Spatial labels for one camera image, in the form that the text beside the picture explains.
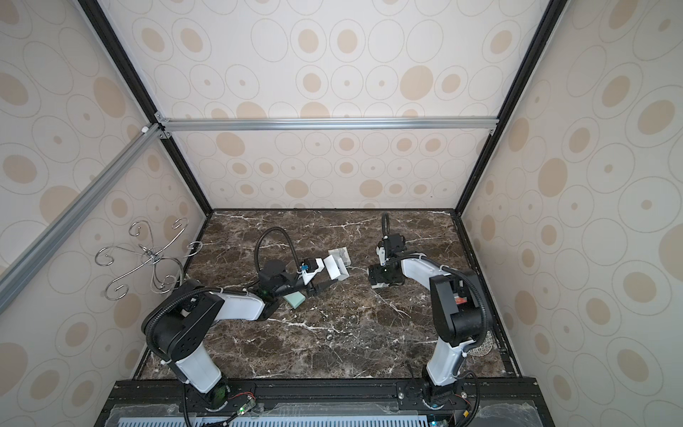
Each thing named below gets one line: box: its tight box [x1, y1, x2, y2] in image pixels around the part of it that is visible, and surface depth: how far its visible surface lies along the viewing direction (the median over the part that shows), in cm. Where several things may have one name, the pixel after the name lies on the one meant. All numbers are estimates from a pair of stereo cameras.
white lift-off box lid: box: [322, 254, 342, 281], surface depth 81 cm
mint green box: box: [282, 290, 306, 310], surface depth 91 cm
